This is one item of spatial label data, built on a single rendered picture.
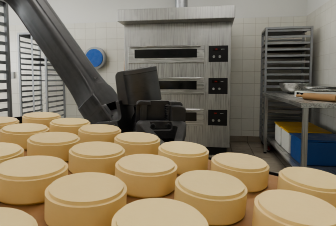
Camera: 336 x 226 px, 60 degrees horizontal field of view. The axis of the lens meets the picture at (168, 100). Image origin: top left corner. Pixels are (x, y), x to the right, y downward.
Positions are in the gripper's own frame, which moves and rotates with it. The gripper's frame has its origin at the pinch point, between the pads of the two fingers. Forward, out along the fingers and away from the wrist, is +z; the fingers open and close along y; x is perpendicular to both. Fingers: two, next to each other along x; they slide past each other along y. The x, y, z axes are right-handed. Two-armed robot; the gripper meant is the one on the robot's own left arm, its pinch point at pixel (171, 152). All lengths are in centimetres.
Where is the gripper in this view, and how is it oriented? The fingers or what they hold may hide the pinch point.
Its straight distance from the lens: 34.0
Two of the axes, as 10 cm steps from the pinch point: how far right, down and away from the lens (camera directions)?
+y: -0.4, 9.9, 1.1
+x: -9.8, -0.2, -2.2
